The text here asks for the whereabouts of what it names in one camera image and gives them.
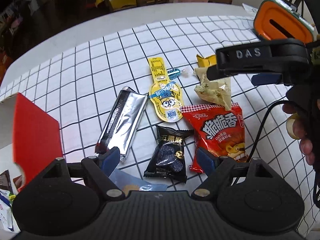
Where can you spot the dark brown snack packet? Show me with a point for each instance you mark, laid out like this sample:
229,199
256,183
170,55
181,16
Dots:
5,182

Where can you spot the red white cardboard box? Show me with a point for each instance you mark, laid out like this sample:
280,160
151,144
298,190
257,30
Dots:
30,139

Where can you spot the red lion snack bag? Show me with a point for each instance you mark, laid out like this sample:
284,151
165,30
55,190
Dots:
220,131

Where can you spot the blue wrapped candy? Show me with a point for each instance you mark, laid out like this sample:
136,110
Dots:
175,73

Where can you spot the yellow snack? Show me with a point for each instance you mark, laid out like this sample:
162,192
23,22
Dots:
206,61

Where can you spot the right hand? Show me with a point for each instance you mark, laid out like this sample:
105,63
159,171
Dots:
298,131

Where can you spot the silver foil snack bar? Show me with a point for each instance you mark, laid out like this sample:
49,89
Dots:
123,120

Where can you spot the light blue biscuit packet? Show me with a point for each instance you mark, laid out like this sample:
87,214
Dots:
126,183

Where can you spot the yellow minion jelly pouch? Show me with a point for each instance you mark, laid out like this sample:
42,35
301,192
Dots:
165,94

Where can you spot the black sesame snack packet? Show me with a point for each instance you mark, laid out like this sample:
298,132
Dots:
168,159

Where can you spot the orange tissue box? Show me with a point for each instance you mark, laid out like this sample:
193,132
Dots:
275,22

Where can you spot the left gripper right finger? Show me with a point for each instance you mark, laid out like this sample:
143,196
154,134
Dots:
207,161

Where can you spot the beige snack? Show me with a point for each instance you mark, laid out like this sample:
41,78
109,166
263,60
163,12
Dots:
215,91

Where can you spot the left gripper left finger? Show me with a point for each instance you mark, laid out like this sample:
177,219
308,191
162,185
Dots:
108,161

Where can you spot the white blue snack packet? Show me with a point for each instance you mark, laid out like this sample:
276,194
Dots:
7,219

